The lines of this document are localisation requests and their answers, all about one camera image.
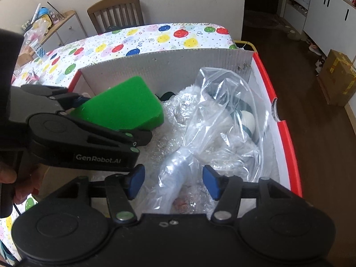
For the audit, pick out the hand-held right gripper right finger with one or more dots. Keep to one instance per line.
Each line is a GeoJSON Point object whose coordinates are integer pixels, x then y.
{"type": "Point", "coordinates": [211, 182]}

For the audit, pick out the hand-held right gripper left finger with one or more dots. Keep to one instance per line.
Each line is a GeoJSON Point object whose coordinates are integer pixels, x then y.
{"type": "Point", "coordinates": [137, 180]}

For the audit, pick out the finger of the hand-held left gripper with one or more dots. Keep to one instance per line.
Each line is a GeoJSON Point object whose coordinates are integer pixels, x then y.
{"type": "Point", "coordinates": [80, 100]}
{"type": "Point", "coordinates": [133, 137]}

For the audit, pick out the clear bubble wrap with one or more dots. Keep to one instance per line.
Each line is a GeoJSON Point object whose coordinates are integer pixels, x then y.
{"type": "Point", "coordinates": [167, 133]}

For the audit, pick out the green sponge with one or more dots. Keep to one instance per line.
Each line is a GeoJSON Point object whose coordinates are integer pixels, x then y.
{"type": "Point", "coordinates": [125, 103]}

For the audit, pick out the clear plastic bag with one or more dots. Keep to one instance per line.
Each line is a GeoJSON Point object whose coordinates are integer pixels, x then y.
{"type": "Point", "coordinates": [211, 133]}

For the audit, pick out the red cardboard box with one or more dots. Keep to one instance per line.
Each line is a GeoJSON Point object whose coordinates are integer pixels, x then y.
{"type": "Point", "coordinates": [167, 64]}

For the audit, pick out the person's left hand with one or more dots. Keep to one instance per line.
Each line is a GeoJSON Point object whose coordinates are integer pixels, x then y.
{"type": "Point", "coordinates": [27, 186]}

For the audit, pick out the wooden top side cabinet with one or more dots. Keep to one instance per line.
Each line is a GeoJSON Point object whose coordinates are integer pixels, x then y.
{"type": "Point", "coordinates": [66, 30]}

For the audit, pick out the pile of plastic bags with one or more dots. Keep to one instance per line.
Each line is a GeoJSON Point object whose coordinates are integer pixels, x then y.
{"type": "Point", "coordinates": [37, 30]}

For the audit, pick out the wooden chair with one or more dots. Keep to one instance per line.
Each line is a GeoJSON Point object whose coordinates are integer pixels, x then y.
{"type": "Point", "coordinates": [116, 5]}

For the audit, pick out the brown cardboard box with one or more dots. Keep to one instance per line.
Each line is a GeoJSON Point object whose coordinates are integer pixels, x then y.
{"type": "Point", "coordinates": [336, 75]}

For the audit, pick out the dark patterned rug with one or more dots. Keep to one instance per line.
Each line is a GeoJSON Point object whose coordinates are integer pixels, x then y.
{"type": "Point", "coordinates": [261, 19]}

